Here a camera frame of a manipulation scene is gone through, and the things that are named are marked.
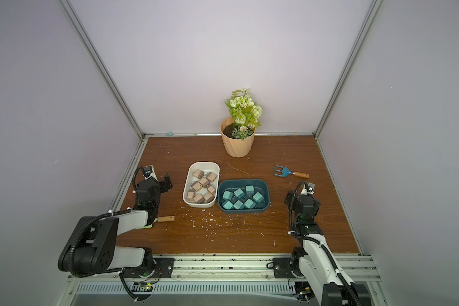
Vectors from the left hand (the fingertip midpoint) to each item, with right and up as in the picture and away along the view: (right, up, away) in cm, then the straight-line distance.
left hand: (159, 173), depth 90 cm
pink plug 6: (+19, -12, 0) cm, 23 cm away
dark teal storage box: (+37, -15, -3) cm, 40 cm away
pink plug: (+17, -1, +10) cm, 20 cm away
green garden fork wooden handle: (+5, -20, -5) cm, 22 cm away
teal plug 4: (+49, -12, 0) cm, 50 cm away
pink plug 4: (+21, -5, +5) cm, 23 cm away
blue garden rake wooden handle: (+73, -2, +10) cm, 74 cm away
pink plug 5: (+25, -8, +2) cm, 26 cm away
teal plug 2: (+39, -10, +2) cm, 40 cm away
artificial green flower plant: (+42, +30, +2) cm, 52 cm away
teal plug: (+45, -9, +3) cm, 45 cm away
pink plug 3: (+17, -7, +4) cm, 19 cm away
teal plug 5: (+44, -14, -3) cm, 46 cm away
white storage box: (+14, -9, 0) cm, 17 cm away
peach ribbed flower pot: (+37, +13, +10) cm, 41 cm away
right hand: (+68, -8, -5) cm, 68 cm away
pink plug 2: (+24, -3, +7) cm, 26 cm away
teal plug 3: (+33, -11, 0) cm, 35 cm away
